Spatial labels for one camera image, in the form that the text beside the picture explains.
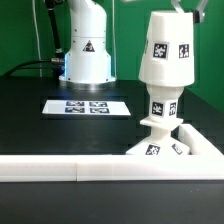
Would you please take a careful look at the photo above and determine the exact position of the black corrugated hose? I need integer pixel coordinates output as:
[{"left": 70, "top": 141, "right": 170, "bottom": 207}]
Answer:
[{"left": 44, "top": 0, "right": 65, "bottom": 56}]

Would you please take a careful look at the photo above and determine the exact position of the white marker sheet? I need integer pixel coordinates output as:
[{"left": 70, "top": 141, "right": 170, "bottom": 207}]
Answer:
[{"left": 42, "top": 100, "right": 131, "bottom": 116}]

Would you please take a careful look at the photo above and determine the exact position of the white thin cable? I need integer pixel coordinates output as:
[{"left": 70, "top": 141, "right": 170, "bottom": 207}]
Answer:
[{"left": 31, "top": 0, "right": 43, "bottom": 76}]

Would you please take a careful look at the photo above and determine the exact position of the black cable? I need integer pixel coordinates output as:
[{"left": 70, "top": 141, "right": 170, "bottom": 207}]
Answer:
[{"left": 5, "top": 57, "right": 66, "bottom": 78}]

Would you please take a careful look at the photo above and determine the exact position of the white lamp base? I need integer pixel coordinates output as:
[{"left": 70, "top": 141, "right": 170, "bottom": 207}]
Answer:
[{"left": 126, "top": 117, "right": 190, "bottom": 156}]

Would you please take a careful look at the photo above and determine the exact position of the white lamp shade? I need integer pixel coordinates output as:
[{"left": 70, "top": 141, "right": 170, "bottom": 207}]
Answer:
[{"left": 139, "top": 11, "right": 194, "bottom": 87}]

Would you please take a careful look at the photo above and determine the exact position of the white lamp bulb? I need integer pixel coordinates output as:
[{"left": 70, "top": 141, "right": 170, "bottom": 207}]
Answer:
[{"left": 147, "top": 85, "right": 184, "bottom": 122}]

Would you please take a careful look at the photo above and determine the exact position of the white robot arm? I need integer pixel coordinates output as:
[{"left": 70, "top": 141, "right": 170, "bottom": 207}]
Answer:
[{"left": 59, "top": 0, "right": 208, "bottom": 89}]

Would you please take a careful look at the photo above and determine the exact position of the white L-shaped fence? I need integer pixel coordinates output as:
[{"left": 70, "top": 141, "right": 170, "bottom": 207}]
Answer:
[{"left": 0, "top": 124, "right": 224, "bottom": 182}]

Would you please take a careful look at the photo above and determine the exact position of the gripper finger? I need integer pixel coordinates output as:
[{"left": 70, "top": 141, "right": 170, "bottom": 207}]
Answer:
[
  {"left": 193, "top": 0, "right": 208, "bottom": 23},
  {"left": 170, "top": 0, "right": 184, "bottom": 13}
]

